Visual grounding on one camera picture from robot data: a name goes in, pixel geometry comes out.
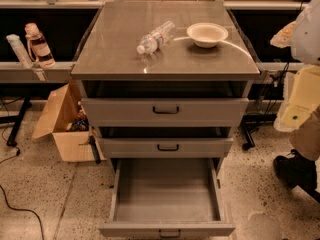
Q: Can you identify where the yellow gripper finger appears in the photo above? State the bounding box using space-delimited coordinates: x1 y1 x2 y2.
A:
273 65 320 132
270 21 296 48

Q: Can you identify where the clear plastic water bottle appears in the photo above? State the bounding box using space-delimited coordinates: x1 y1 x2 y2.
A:
136 21 176 55

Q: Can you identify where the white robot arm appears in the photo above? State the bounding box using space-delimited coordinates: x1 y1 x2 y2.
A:
270 0 320 132

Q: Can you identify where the grey metal drawer cabinet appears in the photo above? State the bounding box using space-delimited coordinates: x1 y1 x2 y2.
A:
70 0 261 172

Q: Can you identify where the grey open bottom drawer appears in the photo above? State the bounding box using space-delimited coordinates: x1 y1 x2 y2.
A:
99 158 235 240

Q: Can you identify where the grey middle drawer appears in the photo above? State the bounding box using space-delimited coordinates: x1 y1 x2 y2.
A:
98 138 233 158

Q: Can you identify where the grey top drawer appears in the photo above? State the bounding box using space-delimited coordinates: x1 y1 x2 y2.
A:
81 98 248 127

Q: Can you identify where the pink reusable drink bottle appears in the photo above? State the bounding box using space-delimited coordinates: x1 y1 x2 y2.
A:
25 23 55 68

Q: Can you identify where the white cylindrical bottle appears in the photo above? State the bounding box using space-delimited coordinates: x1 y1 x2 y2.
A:
6 34 33 68

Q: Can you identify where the person's tan trouser leg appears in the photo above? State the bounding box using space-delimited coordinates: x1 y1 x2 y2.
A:
289 106 320 161

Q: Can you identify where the black table leg right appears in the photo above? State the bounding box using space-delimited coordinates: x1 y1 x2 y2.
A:
240 114 276 151

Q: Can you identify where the black table leg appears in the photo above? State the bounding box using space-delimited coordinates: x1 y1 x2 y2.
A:
240 114 276 151
7 97 31 147

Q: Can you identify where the person's black shoe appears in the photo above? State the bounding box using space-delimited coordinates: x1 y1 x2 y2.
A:
273 149 320 203

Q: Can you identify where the white paper bowl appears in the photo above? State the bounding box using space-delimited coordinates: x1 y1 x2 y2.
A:
187 23 228 48

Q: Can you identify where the open cardboard box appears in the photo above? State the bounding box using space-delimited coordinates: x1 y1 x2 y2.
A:
32 83 103 163

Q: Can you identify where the black table leg left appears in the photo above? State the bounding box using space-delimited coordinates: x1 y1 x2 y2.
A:
7 97 31 147

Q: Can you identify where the grey shelf rail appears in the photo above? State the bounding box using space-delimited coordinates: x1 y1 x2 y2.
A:
0 62 74 83

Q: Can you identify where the black floor cable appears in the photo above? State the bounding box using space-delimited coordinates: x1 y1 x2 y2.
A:
0 147 46 240

